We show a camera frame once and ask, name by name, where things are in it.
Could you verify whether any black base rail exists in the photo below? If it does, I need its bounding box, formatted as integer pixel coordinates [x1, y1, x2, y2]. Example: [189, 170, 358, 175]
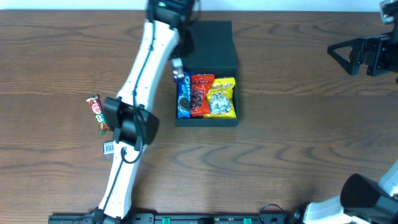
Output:
[48, 213, 296, 224]

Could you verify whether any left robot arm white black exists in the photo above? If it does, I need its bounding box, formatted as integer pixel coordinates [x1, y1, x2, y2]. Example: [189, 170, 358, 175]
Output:
[83, 1, 195, 223]

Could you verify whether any KitKat bar red green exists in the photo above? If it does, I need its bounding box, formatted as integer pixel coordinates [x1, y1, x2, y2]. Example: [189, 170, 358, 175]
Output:
[86, 94, 110, 135]

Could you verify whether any dark green box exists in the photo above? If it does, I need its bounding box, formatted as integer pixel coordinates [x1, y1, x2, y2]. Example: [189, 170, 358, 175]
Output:
[175, 21, 240, 127]

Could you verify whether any small blue barcode packet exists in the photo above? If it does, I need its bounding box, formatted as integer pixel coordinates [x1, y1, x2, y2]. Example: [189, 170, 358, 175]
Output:
[103, 141, 114, 156]

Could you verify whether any blue Oreo pack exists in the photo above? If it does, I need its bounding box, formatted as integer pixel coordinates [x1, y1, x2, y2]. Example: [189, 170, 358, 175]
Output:
[177, 72, 193, 119]

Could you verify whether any red Hacks candy bag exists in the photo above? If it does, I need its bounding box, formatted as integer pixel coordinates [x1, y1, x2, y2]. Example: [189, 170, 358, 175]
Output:
[190, 74, 215, 117]

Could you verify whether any yellow candy bag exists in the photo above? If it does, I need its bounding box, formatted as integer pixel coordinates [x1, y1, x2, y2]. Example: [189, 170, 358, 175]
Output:
[203, 77, 237, 119]

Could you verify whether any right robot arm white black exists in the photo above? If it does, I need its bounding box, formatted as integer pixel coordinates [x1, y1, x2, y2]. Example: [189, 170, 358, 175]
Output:
[288, 32, 397, 224]

